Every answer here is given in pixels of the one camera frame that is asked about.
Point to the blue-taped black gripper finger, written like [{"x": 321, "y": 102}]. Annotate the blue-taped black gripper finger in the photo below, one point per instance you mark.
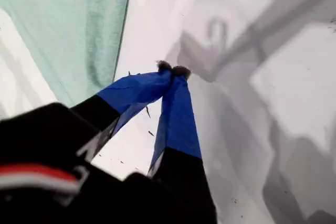
[
  {"x": 178, "y": 121},
  {"x": 131, "y": 93}
]

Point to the pale green T-shirt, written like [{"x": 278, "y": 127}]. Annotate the pale green T-shirt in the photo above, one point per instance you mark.
[{"x": 63, "y": 24}]

